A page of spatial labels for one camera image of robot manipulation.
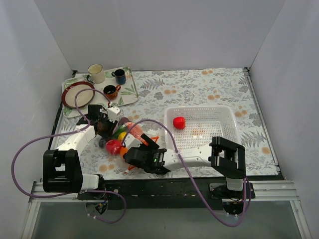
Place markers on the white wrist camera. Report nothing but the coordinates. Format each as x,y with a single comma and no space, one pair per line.
130,141
113,113

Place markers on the fake watermelon slice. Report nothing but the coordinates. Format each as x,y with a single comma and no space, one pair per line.
136,132

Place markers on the dark blue mug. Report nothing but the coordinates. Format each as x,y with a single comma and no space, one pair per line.
119,76

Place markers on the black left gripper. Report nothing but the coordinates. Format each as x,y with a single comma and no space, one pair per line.
106,127

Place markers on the leaf print serving tray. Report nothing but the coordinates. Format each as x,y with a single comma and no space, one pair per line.
127,93

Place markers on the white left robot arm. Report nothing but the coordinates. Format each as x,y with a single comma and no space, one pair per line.
62,172

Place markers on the orange brown ceramic mug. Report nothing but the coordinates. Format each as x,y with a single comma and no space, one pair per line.
111,92

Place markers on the red rimmed cream plate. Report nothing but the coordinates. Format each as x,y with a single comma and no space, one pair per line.
77,95

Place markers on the fake red apple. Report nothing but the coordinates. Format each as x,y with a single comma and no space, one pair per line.
113,147

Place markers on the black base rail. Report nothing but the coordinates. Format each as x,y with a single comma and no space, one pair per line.
173,193

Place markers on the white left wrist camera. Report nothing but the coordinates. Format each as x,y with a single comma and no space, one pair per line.
113,113

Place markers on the fake red strawberry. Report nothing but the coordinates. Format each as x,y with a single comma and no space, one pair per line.
179,122

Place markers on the floral table mat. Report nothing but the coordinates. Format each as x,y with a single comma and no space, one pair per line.
159,90

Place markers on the fake green cucumber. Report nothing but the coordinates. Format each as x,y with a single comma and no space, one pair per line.
118,131

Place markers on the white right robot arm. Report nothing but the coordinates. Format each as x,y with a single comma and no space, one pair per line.
225,156

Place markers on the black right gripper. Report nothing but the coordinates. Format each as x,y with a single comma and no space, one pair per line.
136,153

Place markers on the white plastic basket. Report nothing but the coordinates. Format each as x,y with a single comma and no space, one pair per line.
202,123

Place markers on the fake yellow lemon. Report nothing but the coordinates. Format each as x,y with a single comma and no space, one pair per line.
121,136

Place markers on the clear zip top bag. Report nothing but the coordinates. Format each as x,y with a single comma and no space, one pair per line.
122,121

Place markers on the cream enamel mug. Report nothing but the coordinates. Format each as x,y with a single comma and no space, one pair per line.
96,74

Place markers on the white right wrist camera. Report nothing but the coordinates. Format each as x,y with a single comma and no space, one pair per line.
130,141

